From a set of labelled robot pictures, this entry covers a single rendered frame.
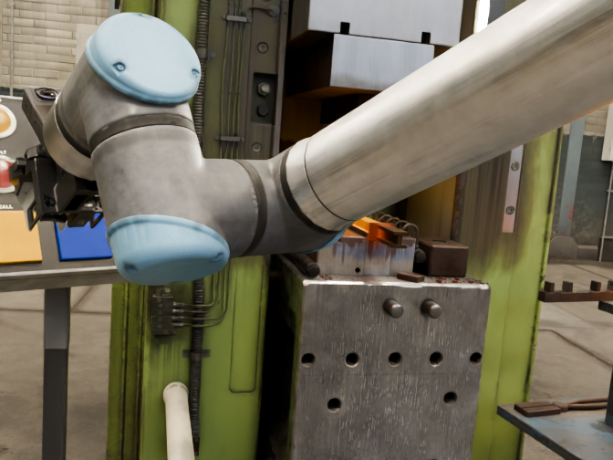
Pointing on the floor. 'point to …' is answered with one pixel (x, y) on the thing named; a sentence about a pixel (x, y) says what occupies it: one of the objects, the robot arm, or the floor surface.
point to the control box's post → (56, 371)
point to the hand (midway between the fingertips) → (34, 199)
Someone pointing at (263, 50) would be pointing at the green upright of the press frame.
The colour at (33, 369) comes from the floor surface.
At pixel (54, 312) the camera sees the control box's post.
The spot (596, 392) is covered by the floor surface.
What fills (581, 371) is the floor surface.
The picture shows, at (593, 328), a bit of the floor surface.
